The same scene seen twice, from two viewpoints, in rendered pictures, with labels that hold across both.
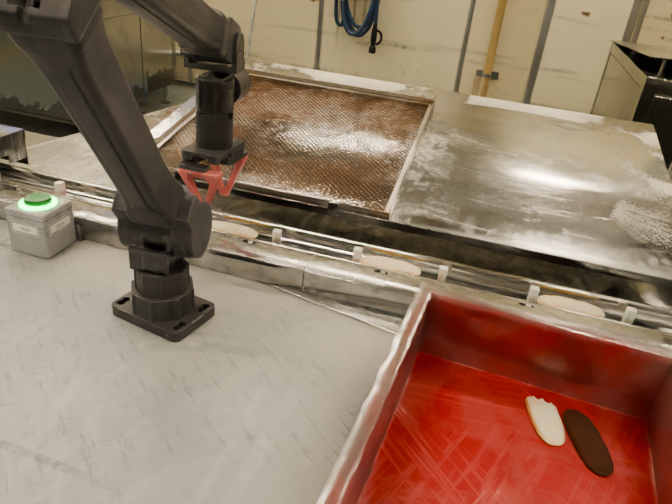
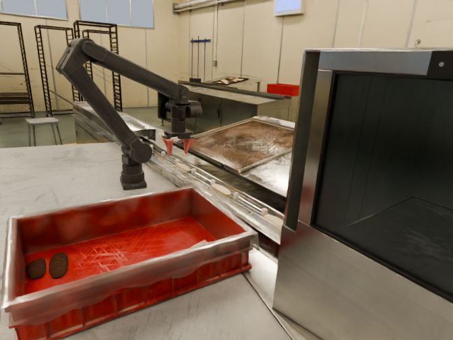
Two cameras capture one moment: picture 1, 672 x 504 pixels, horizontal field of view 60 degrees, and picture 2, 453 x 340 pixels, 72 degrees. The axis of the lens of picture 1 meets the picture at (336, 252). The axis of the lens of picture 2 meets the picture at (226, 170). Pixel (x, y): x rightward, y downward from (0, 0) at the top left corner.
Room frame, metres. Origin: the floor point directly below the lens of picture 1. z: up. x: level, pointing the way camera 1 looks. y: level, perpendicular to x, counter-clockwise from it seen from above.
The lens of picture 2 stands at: (0.04, -0.76, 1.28)
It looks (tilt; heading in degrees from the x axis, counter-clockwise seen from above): 19 degrees down; 40
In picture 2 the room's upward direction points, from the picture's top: 3 degrees clockwise
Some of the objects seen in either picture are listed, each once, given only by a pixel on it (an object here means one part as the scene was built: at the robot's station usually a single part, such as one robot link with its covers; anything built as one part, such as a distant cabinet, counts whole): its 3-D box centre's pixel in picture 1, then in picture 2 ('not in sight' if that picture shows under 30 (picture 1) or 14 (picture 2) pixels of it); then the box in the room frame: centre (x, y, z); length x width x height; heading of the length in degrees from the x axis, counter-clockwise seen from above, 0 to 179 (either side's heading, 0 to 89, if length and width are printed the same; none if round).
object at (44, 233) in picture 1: (44, 233); not in sight; (0.81, 0.47, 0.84); 0.08 x 0.08 x 0.11; 77
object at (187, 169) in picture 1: (207, 180); (172, 144); (0.85, 0.21, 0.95); 0.07 x 0.07 x 0.09; 77
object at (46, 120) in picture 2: not in sight; (44, 136); (1.56, 3.73, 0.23); 0.36 x 0.36 x 0.46; 82
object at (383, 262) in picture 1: (390, 264); (220, 188); (0.81, -0.09, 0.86); 0.10 x 0.04 x 0.01; 77
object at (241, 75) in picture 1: (221, 67); (186, 103); (0.92, 0.21, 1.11); 0.11 x 0.09 x 0.12; 174
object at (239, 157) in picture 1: (220, 171); (183, 143); (0.90, 0.20, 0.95); 0.07 x 0.07 x 0.09; 77
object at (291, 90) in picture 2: not in sight; (286, 89); (4.37, 1.77, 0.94); 0.51 x 0.36 x 0.13; 81
